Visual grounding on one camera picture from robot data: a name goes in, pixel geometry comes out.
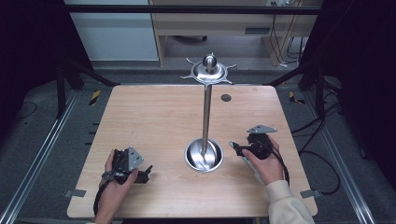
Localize black hanging desk cables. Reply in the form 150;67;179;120
269;13;307;68

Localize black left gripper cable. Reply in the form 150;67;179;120
92;170;120;217

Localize grey metal table bracket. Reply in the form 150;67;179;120
64;189;87;199
300;189;322;200

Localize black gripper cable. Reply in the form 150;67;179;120
248;137;291;188
92;170;120;217

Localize pale green handled utensil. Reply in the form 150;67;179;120
229;140;266;185

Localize black floor cable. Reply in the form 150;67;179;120
290;102;344;196

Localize aluminium floor rail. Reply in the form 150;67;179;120
303;91;377;224
0;90;80;224

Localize black metal frame stand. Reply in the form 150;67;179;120
54;57;120;119
267;60;328;120

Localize person's left hand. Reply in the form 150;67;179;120
92;149;140;224

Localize white cabinet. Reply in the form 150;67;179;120
64;0;160;62

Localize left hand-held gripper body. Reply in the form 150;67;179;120
102;147;150;185

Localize person's right hand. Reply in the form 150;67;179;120
241;135;285;187

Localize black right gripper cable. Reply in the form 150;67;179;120
248;137;291;188

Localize black horizontal frame bar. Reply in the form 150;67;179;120
64;4;323;16

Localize yellow black striped tape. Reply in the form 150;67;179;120
89;89;102;106
288;91;306;105

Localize steel utensil rack stand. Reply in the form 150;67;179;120
179;52;237;174

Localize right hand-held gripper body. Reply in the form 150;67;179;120
240;124;278;161

